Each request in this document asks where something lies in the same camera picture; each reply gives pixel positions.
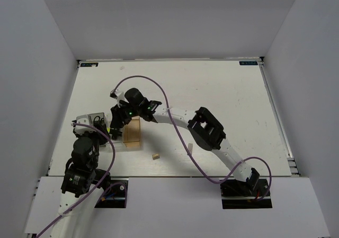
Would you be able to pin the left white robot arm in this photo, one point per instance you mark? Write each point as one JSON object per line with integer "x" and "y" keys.
{"x": 83, "y": 181}

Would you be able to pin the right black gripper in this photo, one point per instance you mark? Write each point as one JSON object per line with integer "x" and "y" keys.
{"x": 118, "y": 117}

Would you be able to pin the grey white eraser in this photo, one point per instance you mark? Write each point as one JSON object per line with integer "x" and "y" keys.
{"x": 190, "y": 148}

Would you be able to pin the left blue table label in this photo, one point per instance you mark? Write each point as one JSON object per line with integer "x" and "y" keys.
{"x": 89, "y": 65}

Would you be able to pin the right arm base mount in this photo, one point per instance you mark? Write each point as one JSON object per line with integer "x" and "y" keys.
{"x": 235, "y": 196}

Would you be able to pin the right blue table label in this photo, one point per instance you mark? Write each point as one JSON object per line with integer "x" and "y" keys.
{"x": 248, "y": 63}

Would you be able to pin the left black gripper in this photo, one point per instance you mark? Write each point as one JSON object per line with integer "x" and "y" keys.
{"x": 103, "y": 139}

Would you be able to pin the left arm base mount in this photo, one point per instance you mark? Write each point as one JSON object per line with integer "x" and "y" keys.
{"x": 114, "y": 195}

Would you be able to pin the black handled scissors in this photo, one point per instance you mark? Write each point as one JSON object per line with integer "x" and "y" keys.
{"x": 98, "y": 121}

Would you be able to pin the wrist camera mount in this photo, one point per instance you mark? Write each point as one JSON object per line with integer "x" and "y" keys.
{"x": 82, "y": 124}
{"x": 117, "y": 95}

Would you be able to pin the blue table label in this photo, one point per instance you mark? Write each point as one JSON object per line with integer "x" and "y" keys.
{"x": 89, "y": 65}
{"x": 248, "y": 63}

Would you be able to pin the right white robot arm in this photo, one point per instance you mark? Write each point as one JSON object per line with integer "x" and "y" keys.
{"x": 207, "y": 132}

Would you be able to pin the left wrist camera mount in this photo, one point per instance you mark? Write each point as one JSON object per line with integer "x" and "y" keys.
{"x": 82, "y": 124}

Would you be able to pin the dark grey transparent container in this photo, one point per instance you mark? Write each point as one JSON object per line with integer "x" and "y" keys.
{"x": 101, "y": 114}

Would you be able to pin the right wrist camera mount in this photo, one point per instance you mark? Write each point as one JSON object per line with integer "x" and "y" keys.
{"x": 117, "y": 95}

